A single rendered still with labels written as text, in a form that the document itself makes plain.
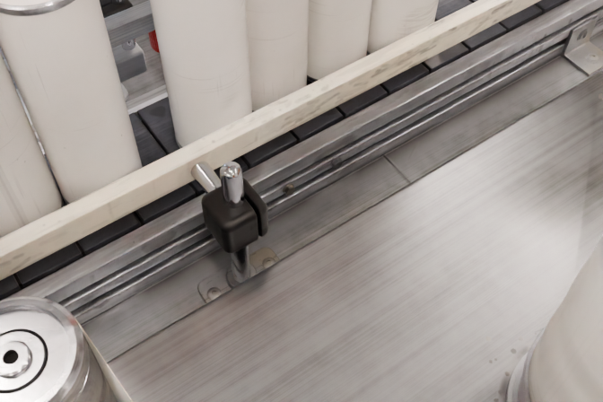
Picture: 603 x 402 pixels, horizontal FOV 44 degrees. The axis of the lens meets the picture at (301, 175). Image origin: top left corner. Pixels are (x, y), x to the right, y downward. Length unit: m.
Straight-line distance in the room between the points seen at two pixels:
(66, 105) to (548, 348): 0.26
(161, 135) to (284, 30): 0.11
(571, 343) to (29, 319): 0.21
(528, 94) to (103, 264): 0.35
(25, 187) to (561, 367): 0.28
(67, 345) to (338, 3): 0.31
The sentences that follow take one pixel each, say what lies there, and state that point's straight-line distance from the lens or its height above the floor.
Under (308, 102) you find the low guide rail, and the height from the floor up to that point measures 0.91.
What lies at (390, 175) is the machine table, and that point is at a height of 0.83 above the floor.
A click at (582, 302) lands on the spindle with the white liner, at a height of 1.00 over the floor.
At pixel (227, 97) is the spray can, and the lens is 0.44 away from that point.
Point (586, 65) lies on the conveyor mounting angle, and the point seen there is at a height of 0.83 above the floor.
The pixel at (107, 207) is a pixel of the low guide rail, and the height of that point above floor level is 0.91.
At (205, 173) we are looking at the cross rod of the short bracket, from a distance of 0.43.
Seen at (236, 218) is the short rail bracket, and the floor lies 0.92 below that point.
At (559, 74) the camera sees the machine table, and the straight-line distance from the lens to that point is 0.64.
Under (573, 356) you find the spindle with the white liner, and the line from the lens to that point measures 0.32.
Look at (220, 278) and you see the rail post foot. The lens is 0.49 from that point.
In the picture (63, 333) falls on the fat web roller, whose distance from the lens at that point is 0.22.
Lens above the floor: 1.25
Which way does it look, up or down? 53 degrees down
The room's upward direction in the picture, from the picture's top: 1 degrees clockwise
